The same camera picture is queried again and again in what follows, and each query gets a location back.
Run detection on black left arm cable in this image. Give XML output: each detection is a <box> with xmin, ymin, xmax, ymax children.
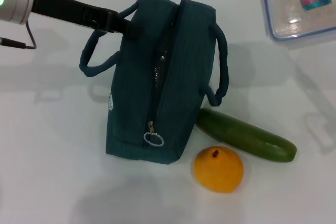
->
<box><xmin>0</xmin><ymin>20</ymin><xmax>37</xmax><ymax>50</ymax></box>

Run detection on clear plastic blue-rimmed food box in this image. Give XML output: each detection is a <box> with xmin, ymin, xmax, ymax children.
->
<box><xmin>263</xmin><ymin>0</ymin><xmax>336</xmax><ymax>50</ymax></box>

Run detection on dark teal fabric lunch bag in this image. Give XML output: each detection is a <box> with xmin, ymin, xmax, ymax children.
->
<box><xmin>78</xmin><ymin>0</ymin><xmax>229</xmax><ymax>166</ymax></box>

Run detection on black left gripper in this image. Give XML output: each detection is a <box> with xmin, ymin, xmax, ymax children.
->
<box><xmin>30</xmin><ymin>0</ymin><xmax>142</xmax><ymax>40</ymax></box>

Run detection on orange citrus fruit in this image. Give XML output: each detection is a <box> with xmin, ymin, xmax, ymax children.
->
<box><xmin>193</xmin><ymin>147</ymin><xmax>244</xmax><ymax>193</ymax></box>

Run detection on green cucumber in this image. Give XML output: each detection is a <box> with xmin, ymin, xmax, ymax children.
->
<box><xmin>196</xmin><ymin>108</ymin><xmax>298</xmax><ymax>163</ymax></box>

